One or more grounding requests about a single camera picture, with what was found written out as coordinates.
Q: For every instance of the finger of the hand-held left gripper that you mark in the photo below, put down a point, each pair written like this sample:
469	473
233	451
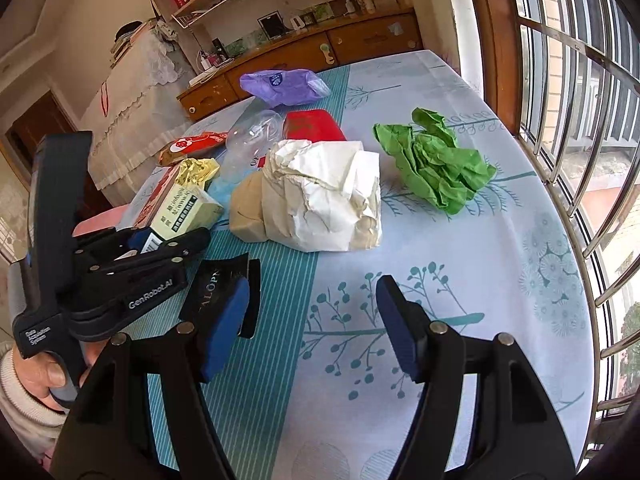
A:
134	241
165	252

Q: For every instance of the wooden sideboard cabinet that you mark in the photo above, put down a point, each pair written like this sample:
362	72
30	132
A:
370	37

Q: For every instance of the black packet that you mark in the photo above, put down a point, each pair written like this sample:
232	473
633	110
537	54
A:
197	294

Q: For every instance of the black picture frame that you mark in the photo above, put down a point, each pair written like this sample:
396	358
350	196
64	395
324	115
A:
271	26

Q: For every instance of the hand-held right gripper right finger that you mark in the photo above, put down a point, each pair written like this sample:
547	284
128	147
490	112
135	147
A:
400	330

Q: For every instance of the green crumpled paper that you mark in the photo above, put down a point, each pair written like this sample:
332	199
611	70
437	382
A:
435	165

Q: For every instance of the yellow printed packet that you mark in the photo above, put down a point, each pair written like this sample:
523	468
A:
185	205

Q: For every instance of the dark hat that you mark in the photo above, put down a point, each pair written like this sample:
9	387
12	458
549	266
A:
129	30

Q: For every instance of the white lace cover cloth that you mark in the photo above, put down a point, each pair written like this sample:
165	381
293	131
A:
135	95

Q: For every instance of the metal window grille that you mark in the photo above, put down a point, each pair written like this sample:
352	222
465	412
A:
575	110

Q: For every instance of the white crumpled paper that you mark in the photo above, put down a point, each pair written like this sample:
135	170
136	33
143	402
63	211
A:
325	195

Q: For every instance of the beige paper bag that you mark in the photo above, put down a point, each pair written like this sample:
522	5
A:
247	210

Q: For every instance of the wooden door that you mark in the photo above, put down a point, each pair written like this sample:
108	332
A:
37	125

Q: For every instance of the white power strip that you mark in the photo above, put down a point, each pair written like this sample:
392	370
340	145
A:
212	66

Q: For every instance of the red packet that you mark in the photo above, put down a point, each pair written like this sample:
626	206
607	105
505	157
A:
315	125

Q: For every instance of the red patterned carton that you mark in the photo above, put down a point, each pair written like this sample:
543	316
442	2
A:
150	202

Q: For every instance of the purple plastic bag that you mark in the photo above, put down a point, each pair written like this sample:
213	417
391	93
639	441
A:
280	85

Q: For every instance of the clear plastic bottle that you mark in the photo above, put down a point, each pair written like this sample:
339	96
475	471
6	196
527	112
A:
255	132

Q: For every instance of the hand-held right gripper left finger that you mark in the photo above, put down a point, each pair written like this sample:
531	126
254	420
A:
227	330

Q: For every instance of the orange snack packet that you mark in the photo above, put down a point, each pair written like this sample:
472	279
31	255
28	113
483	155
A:
195	145

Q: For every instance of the tree print tablecloth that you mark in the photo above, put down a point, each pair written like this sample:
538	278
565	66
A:
345	280

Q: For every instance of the wooden window frame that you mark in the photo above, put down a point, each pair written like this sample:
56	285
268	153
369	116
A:
492	35

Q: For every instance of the person's left hand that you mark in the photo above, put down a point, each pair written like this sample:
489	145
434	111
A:
47	377

